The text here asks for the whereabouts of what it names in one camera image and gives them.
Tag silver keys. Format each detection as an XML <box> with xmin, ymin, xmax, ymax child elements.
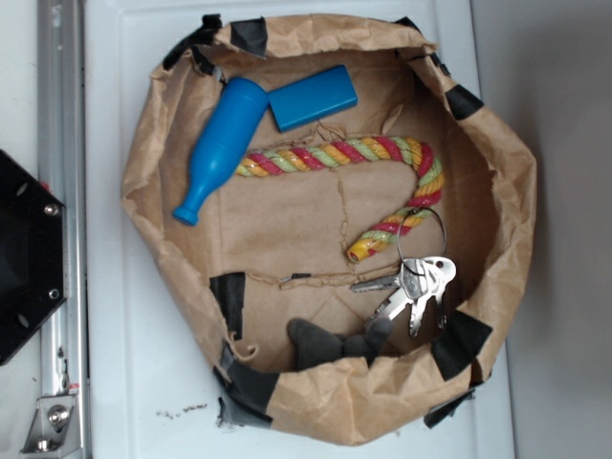
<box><xmin>349</xmin><ymin>206</ymin><xmax>458</xmax><ymax>339</ymax></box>

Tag brown paper bag bin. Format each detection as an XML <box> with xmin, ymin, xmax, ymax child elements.
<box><xmin>121</xmin><ymin>14</ymin><xmax>536</xmax><ymax>446</ymax></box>

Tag grey fabric glove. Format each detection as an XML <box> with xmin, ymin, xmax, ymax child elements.
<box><xmin>288</xmin><ymin>318</ymin><xmax>394</xmax><ymax>371</ymax></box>

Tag blue rectangular block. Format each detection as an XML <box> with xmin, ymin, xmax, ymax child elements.
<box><xmin>269</xmin><ymin>65</ymin><xmax>358</xmax><ymax>133</ymax></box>

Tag blue plastic bottle toy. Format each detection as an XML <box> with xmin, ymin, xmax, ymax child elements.
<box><xmin>173</xmin><ymin>77</ymin><xmax>269</xmax><ymax>226</ymax></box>

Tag white tray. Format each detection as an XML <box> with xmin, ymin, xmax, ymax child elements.
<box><xmin>84</xmin><ymin>1</ymin><xmax>514</xmax><ymax>458</ymax></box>

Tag multicolour twisted rope toy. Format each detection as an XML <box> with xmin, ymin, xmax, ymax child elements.
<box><xmin>236</xmin><ymin>135</ymin><xmax>446</xmax><ymax>263</ymax></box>

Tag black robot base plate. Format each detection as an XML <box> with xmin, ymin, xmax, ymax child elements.
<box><xmin>1</xmin><ymin>152</ymin><xmax>66</xmax><ymax>365</ymax></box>

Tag aluminium frame rail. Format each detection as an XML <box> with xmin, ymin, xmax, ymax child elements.
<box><xmin>19</xmin><ymin>1</ymin><xmax>91</xmax><ymax>458</ymax></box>

